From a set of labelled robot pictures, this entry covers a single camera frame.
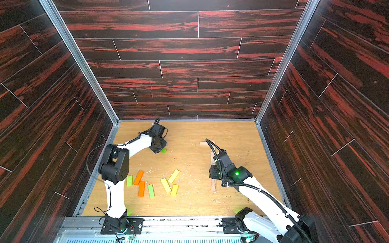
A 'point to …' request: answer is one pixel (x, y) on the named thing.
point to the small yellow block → (174, 190)
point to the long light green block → (151, 191)
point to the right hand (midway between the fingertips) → (217, 168)
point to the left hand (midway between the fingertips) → (166, 146)
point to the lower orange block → (141, 189)
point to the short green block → (163, 150)
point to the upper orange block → (138, 177)
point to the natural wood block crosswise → (203, 144)
